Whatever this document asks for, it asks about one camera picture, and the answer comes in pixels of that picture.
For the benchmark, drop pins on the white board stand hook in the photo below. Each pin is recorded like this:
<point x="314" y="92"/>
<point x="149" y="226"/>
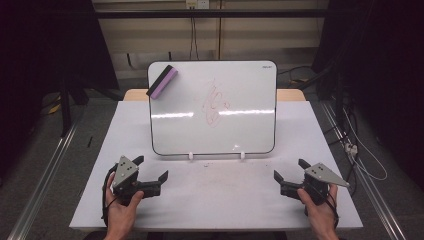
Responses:
<point x="191" y="155"/>
<point x="243" y="155"/>

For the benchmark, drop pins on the black horizontal bar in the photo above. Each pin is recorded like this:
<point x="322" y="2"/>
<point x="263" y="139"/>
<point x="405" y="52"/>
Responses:
<point x="206" y="13"/>

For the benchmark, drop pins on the metal floor rail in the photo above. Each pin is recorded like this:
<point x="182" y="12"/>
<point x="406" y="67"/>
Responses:
<point x="370" y="186"/>
<point x="43" y="180"/>

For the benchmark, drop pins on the person's right hand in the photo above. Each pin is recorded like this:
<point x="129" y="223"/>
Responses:
<point x="321" y="216"/>

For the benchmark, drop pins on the black metal stand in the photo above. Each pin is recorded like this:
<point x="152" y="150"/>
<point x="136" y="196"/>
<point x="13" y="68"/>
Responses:
<point x="65" y="110"/>

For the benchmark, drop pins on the white table cover sheet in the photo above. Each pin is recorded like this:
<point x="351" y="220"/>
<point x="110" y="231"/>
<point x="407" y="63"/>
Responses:
<point x="216" y="196"/>

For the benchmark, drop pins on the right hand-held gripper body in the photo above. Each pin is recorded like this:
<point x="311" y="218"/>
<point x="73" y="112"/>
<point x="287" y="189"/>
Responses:
<point x="321" y="173"/>

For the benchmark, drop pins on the purple and black whiteboard eraser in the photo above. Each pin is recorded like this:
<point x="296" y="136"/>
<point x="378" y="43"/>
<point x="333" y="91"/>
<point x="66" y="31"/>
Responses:
<point x="162" y="81"/>

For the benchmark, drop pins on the white wall socket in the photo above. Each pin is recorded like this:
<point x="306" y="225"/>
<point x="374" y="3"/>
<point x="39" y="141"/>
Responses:
<point x="197" y="3"/>

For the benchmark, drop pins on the white whiteboard with black rim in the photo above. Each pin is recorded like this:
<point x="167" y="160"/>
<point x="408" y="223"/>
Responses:
<point x="233" y="133"/>

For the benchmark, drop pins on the small black stick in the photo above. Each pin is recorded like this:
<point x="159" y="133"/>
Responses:
<point x="89" y="141"/>

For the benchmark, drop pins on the wooden table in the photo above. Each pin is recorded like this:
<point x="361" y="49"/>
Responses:
<point x="135" y="95"/>

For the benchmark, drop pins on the person's left hand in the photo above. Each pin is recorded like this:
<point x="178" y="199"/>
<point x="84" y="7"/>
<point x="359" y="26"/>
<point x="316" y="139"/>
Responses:
<point x="120" y="216"/>

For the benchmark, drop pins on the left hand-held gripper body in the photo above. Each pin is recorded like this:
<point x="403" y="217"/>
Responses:
<point x="125" y="173"/>

